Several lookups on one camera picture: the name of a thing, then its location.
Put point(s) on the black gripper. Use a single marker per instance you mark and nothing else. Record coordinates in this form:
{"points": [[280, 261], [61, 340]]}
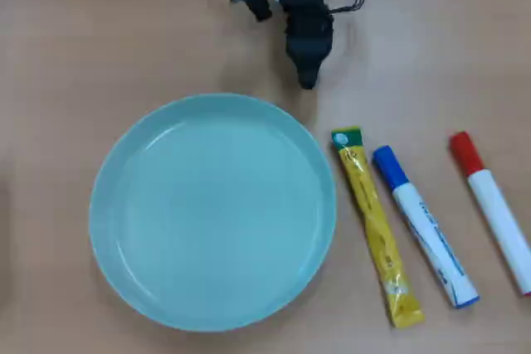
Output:
{"points": [[309, 32]]}

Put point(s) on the blue capped white marker pen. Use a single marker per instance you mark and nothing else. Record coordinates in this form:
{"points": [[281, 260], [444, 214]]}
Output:
{"points": [[423, 221]]}

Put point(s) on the red capped white marker pen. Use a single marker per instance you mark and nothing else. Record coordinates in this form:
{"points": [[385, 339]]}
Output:
{"points": [[493, 205]]}

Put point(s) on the yellow stick sachet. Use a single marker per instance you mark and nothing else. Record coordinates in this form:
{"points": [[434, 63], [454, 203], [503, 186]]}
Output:
{"points": [[375, 221]]}

